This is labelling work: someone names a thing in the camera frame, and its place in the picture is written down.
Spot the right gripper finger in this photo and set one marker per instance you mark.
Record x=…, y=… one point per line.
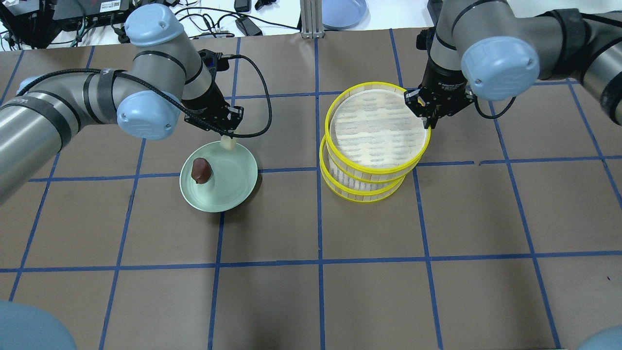
x=433, y=119
x=427, y=121

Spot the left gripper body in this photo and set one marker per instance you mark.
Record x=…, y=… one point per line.
x=208, y=103

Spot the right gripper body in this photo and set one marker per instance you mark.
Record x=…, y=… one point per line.
x=443, y=79

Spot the yellow steamer layer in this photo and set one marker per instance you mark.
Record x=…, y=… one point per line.
x=349, y=188
x=371, y=135

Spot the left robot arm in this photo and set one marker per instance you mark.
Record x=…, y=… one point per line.
x=168, y=76

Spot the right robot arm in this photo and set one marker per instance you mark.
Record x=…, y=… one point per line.
x=479, y=50

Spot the brown bun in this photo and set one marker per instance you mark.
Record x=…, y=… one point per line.
x=201, y=171

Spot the light green plate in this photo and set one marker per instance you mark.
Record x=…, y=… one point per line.
x=234, y=173

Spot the black power adapter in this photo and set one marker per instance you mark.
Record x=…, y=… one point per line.
x=247, y=27

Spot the blue plate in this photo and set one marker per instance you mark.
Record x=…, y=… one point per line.
x=343, y=14

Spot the aluminium frame post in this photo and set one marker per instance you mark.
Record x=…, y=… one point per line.
x=311, y=19

